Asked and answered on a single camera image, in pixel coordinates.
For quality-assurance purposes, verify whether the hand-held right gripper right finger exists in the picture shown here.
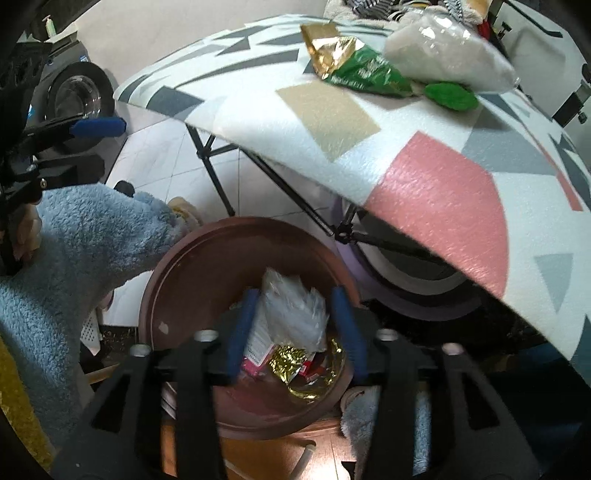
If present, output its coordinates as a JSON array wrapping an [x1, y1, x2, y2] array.
[[330, 286, 539, 480]]

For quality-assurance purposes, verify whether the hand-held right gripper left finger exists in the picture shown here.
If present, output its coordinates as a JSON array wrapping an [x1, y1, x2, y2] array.
[[53, 288, 260, 480]]

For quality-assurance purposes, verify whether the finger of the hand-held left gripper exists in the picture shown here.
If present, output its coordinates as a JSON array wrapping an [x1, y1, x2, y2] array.
[[23, 116, 127, 154], [36, 154, 105, 190]]

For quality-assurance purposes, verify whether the small red wrapper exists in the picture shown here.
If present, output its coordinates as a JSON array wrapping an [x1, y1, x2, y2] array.
[[300, 355, 328, 379]]

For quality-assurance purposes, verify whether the white plastic wrapper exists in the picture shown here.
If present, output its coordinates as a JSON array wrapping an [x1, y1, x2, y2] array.
[[261, 269, 329, 352]]

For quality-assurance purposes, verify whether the gold foil wrapper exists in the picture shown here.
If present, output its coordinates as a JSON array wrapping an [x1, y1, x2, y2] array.
[[269, 339, 347, 404]]

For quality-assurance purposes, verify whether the brown round trash bin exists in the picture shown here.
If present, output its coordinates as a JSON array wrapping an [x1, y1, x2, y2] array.
[[139, 217, 365, 440]]

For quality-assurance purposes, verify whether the person's left forearm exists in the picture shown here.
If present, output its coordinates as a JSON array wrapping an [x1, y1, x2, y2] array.
[[0, 184, 183, 457]]

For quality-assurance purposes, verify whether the person's left hand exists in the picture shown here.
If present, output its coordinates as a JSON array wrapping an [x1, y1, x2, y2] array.
[[11, 202, 44, 263]]

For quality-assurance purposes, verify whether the white printed packet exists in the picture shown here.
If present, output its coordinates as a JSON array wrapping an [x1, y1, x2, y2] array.
[[244, 314, 280, 370]]

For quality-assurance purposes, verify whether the grey washing machine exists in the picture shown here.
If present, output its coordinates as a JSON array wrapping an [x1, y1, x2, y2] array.
[[28, 39, 116, 148]]

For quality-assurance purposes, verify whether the purple and white round stool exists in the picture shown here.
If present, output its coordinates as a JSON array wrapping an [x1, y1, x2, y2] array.
[[330, 194, 483, 321]]

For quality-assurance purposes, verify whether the beige slipper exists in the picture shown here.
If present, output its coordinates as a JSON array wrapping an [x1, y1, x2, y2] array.
[[166, 196, 204, 232]]

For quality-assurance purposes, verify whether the white tube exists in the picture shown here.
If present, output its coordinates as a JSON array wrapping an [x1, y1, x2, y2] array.
[[291, 440, 319, 480]]

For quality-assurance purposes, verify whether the wooden stick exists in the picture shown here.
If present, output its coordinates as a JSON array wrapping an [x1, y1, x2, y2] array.
[[88, 362, 121, 384]]

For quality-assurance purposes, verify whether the white perforated basket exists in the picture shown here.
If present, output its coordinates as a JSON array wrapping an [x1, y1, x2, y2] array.
[[81, 307, 105, 356]]

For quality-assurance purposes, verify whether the geometric patterned table cover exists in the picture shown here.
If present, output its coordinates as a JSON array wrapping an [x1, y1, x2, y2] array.
[[113, 13, 591, 386]]

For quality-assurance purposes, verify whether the yellow rug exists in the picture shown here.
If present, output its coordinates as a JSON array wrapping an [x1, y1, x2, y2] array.
[[0, 337, 54, 469]]

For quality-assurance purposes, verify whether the green plastic wrapper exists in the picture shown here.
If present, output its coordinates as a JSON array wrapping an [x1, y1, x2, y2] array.
[[422, 80, 480, 112]]

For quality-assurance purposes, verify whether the green and gold snack packet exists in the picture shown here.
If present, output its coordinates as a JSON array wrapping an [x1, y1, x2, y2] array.
[[300, 22, 414, 99]]

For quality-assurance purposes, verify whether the beige fleece blanket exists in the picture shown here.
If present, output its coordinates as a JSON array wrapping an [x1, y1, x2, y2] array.
[[323, 0, 492, 28]]

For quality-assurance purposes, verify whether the clear bag with white contents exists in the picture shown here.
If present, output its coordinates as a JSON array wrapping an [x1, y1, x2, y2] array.
[[383, 10, 518, 93]]

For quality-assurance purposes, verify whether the black folding table frame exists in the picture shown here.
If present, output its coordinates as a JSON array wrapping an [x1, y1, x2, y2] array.
[[185, 122, 448, 266]]

